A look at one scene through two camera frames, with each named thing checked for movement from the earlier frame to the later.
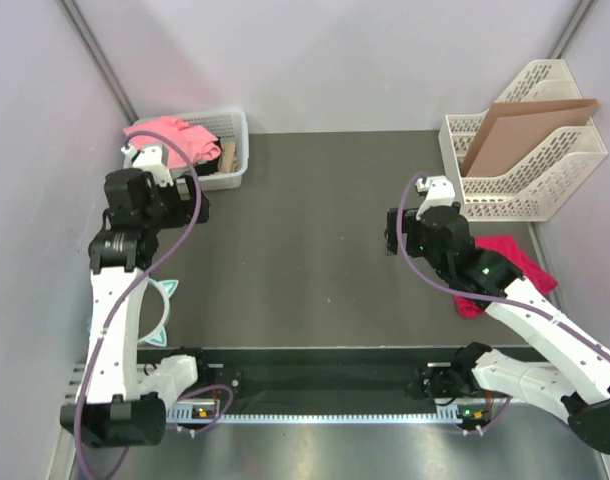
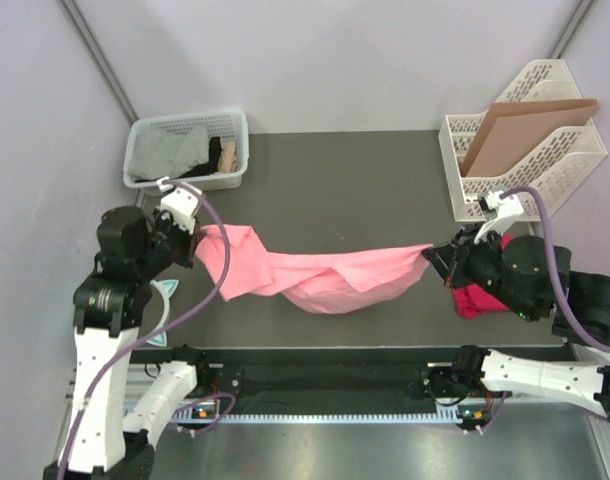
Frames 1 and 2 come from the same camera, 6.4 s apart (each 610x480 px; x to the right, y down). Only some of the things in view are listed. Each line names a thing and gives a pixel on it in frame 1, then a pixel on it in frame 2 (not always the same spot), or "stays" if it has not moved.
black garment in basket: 209,167 stays
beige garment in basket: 229,157 stays
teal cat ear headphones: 164,290 stays
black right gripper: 409,226 → 449,260
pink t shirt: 197,143 → 328,282
